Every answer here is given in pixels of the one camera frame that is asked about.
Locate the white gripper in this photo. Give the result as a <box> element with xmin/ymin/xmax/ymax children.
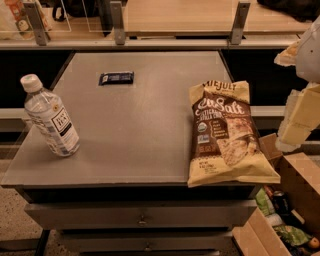
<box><xmin>274</xmin><ymin>16</ymin><xmax>320</xmax><ymax>152</ymax></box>

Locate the brown sea salt chip bag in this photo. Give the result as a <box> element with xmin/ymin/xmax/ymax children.
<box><xmin>188</xmin><ymin>80</ymin><xmax>280</xmax><ymax>187</ymax></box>

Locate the green leafy snack bag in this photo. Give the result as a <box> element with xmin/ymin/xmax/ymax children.
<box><xmin>274</xmin><ymin>225</ymin><xmax>312</xmax><ymax>246</ymax></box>

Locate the blue rxbar blueberry bar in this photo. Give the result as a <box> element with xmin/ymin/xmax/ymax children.
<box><xmin>99</xmin><ymin>71</ymin><xmax>134</xmax><ymax>86</ymax></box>

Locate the black bag top left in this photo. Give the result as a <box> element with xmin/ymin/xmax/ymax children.
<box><xmin>52</xmin><ymin>0</ymin><xmax>99</xmax><ymax>22</ymax></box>

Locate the white bag with orange label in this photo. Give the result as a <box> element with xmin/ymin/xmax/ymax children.
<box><xmin>0</xmin><ymin>0</ymin><xmax>52</xmax><ymax>40</ymax></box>

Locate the dark drink can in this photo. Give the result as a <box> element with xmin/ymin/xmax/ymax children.
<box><xmin>272</xmin><ymin>191</ymin><xmax>290</xmax><ymax>214</ymax></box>

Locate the green snack packet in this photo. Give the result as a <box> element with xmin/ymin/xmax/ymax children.
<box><xmin>255</xmin><ymin>188</ymin><xmax>275</xmax><ymax>216</ymax></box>

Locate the open cardboard box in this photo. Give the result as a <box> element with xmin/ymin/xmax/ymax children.
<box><xmin>232</xmin><ymin>133</ymin><xmax>320</xmax><ymax>256</ymax></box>

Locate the upper grey drawer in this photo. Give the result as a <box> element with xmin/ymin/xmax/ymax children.
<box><xmin>25</xmin><ymin>200</ymin><xmax>256</xmax><ymax>230</ymax></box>

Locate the grey drawer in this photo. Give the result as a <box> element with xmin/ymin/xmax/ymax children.
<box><xmin>61</xmin><ymin>231</ymin><xmax>232</xmax><ymax>253</ymax></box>
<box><xmin>25</xmin><ymin>200</ymin><xmax>256</xmax><ymax>230</ymax></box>

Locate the clear plastic water bottle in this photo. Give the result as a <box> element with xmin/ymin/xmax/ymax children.
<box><xmin>20</xmin><ymin>74</ymin><xmax>80</xmax><ymax>157</ymax></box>

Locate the lower grey drawer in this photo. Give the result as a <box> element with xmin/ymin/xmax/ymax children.
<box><xmin>61</xmin><ymin>231</ymin><xmax>232</xmax><ymax>253</ymax></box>

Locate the right metal bracket post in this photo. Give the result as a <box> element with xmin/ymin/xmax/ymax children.
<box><xmin>229</xmin><ymin>0</ymin><xmax>250</xmax><ymax>45</ymax></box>

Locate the metal bracket post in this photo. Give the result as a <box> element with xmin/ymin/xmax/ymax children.
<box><xmin>23</xmin><ymin>0</ymin><xmax>50</xmax><ymax>46</ymax></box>
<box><xmin>110</xmin><ymin>1</ymin><xmax>126</xmax><ymax>45</ymax></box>
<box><xmin>229</xmin><ymin>0</ymin><xmax>250</xmax><ymax>45</ymax></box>

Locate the middle metal bracket post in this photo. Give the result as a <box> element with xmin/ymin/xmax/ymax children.
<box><xmin>110</xmin><ymin>1</ymin><xmax>126</xmax><ymax>45</ymax></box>

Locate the left metal bracket post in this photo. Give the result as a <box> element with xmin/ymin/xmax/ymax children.
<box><xmin>23</xmin><ymin>0</ymin><xmax>50</xmax><ymax>46</ymax></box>

